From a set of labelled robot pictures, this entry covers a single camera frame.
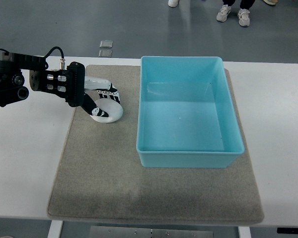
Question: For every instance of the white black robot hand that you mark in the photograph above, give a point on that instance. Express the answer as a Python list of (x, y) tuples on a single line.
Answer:
[(103, 87)]

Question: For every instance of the white bunny toy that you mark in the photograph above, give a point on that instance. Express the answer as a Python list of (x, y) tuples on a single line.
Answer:
[(107, 111)]

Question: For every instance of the blue plastic box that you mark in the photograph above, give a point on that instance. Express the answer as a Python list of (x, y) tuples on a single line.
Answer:
[(186, 114)]

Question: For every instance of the lower floor socket plate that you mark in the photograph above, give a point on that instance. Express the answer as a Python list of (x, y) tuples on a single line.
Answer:
[(105, 53)]

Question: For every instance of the floor socket plate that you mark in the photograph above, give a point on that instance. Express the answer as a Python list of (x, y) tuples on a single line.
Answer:
[(105, 53), (107, 44)]

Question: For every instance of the upper floor socket plate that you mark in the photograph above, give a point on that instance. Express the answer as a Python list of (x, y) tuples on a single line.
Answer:
[(107, 44)]

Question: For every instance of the grey felt mat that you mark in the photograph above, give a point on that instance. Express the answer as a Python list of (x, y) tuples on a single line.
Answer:
[(100, 177)]

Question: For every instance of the white shoe at top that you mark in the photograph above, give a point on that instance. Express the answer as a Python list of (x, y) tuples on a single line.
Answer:
[(173, 3)]

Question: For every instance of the white sneaker left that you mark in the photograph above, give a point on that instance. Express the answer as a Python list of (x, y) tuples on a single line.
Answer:
[(223, 13)]

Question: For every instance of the white sneaker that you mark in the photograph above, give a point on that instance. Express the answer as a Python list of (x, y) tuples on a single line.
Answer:
[(223, 13), (243, 17)]

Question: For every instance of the metal plate under table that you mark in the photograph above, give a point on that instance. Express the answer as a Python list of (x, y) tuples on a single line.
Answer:
[(122, 232)]

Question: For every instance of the white table leg left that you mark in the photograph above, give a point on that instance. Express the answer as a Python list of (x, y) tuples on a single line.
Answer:
[(55, 229)]

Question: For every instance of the white table leg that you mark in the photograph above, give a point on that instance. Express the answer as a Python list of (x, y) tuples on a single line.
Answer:
[(55, 229), (244, 232)]

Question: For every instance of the white sneaker right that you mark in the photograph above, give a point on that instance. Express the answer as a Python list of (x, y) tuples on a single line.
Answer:
[(243, 17)]

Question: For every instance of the white table leg right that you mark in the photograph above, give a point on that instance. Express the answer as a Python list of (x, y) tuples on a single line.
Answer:
[(244, 232)]

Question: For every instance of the black table control panel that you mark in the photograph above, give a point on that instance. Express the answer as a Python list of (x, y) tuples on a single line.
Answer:
[(292, 231)]

